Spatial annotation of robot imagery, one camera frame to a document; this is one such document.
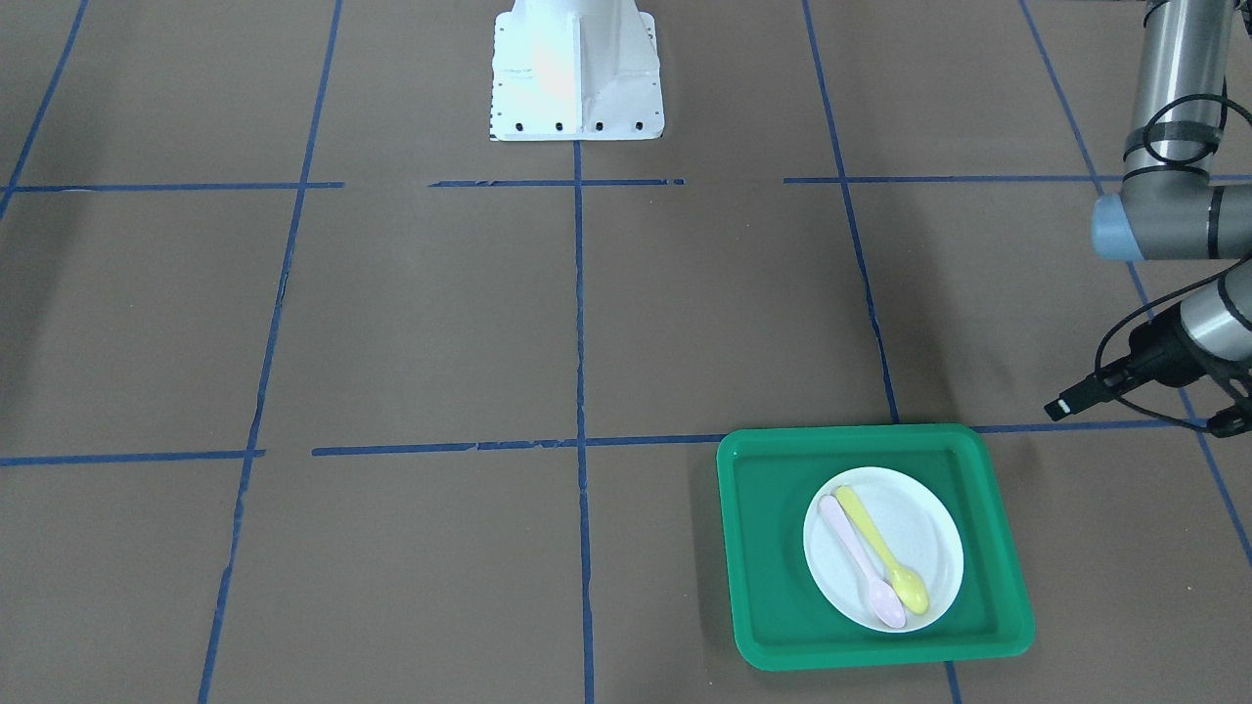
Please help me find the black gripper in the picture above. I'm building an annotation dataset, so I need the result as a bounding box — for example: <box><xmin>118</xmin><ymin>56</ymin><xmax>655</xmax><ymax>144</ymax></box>
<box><xmin>1045</xmin><ymin>311</ymin><xmax>1251</xmax><ymax>437</ymax></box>

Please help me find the white round plate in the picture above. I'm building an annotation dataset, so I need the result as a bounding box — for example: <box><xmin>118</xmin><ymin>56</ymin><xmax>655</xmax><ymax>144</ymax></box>
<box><xmin>801</xmin><ymin>466</ymin><xmax>965</xmax><ymax>636</ymax></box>

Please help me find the yellow plastic spoon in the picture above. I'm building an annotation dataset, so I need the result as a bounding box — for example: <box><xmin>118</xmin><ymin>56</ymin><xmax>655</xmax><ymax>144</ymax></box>
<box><xmin>833</xmin><ymin>485</ymin><xmax>930</xmax><ymax>629</ymax></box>

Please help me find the pink plastic spoon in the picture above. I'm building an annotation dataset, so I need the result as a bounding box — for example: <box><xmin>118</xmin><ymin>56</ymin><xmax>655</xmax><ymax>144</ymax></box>
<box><xmin>818</xmin><ymin>494</ymin><xmax>906</xmax><ymax>630</ymax></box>

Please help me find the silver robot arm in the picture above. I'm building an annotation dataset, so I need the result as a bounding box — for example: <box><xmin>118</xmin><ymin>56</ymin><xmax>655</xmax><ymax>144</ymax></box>
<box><xmin>1045</xmin><ymin>1</ymin><xmax>1251</xmax><ymax>438</ymax></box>

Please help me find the green plastic tray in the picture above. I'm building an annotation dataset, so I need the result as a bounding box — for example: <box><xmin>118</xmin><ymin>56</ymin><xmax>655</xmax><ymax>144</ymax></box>
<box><xmin>717</xmin><ymin>423</ymin><xmax>1035</xmax><ymax>671</ymax></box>

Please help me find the brown paper table cover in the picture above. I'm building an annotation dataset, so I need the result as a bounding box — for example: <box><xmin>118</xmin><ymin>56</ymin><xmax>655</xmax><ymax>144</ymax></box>
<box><xmin>3</xmin><ymin>1</ymin><xmax>1249</xmax><ymax>703</ymax></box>

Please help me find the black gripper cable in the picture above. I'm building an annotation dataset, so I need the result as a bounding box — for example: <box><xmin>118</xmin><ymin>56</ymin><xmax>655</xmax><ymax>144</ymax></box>
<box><xmin>1094</xmin><ymin>94</ymin><xmax>1252</xmax><ymax>392</ymax></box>

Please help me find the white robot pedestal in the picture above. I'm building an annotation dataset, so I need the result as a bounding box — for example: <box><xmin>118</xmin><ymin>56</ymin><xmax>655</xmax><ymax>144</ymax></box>
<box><xmin>488</xmin><ymin>1</ymin><xmax>666</xmax><ymax>142</ymax></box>

